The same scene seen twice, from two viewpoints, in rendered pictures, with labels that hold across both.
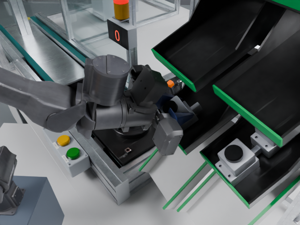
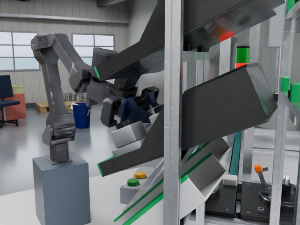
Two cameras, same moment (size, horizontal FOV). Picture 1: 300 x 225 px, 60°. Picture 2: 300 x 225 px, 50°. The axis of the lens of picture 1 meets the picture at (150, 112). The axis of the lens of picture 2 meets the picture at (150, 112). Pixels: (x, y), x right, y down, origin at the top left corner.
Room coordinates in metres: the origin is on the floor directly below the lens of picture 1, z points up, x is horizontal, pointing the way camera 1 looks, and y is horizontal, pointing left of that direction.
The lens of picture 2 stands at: (0.01, -0.63, 1.39)
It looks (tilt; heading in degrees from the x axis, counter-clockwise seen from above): 10 degrees down; 56
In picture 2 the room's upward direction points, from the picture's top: straight up
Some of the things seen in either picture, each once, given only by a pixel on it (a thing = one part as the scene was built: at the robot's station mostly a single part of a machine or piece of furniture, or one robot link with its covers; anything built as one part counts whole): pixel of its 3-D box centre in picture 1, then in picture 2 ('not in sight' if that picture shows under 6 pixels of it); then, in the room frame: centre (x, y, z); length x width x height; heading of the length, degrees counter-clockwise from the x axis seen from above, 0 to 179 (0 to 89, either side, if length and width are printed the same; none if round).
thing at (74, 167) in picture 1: (65, 147); (139, 184); (0.58, 0.29, 0.93); 0.21 x 0.07 x 0.06; 39
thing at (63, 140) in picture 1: (63, 140); (139, 176); (0.58, 0.29, 0.96); 0.04 x 0.04 x 0.02
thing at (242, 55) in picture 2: not in sight; (243, 55); (0.87, 0.09, 1.39); 0.05 x 0.05 x 0.05
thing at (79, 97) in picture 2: not in sight; (62, 101); (2.73, 7.52, 0.19); 1.33 x 0.92 x 0.37; 177
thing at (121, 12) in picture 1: (121, 9); not in sight; (0.87, 0.09, 1.29); 0.05 x 0.05 x 0.05
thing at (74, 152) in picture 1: (73, 153); (133, 183); (0.52, 0.24, 0.96); 0.04 x 0.04 x 0.02
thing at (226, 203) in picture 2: (131, 126); (196, 193); (0.65, 0.06, 0.96); 0.24 x 0.24 x 0.02; 39
